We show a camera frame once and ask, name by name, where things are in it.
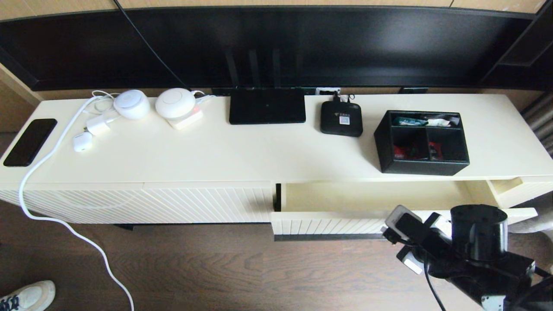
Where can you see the white charger adapter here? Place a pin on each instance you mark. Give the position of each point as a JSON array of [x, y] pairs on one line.
[[98, 125]]

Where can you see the black square set-top box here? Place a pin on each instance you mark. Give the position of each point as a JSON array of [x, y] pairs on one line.
[[333, 126]]

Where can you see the black router with antennas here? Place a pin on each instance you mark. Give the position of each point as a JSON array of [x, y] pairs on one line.
[[267, 107]]

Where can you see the small white dome speaker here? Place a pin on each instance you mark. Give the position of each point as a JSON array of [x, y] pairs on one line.
[[131, 106]]

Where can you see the white earbuds case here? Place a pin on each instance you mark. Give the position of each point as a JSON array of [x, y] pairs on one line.
[[82, 142]]

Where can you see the cream square socket block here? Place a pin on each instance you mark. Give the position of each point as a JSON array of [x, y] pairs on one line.
[[190, 122]]

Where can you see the grey curtain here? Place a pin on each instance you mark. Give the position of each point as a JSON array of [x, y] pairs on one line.
[[540, 123]]

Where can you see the white round puck device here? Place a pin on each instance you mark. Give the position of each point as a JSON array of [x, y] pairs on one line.
[[174, 102]]

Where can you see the cream TV cabinet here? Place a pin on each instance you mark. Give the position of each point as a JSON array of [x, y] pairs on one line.
[[216, 151]]

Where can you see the black flat television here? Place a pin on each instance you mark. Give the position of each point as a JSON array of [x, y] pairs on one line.
[[367, 39]]

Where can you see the white sneaker with dark laces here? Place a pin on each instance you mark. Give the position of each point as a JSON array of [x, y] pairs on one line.
[[28, 296]]

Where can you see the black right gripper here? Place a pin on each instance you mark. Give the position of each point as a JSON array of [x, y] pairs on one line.
[[477, 233]]

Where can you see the black wall shelf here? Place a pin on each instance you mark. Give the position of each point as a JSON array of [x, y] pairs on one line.
[[531, 65]]

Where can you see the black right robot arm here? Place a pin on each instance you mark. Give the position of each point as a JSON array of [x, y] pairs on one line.
[[501, 280]]

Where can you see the green snack packet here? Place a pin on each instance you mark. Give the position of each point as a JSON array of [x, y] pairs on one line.
[[408, 121]]

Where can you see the black compartment organizer box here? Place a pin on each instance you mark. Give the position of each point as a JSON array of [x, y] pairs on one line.
[[419, 167]]

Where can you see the black smartphone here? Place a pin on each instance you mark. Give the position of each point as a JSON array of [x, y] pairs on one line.
[[30, 143]]

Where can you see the white paper packet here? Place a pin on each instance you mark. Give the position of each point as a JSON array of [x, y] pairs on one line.
[[440, 122]]

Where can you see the white wall socket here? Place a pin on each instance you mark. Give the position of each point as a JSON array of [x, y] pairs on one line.
[[324, 91]]

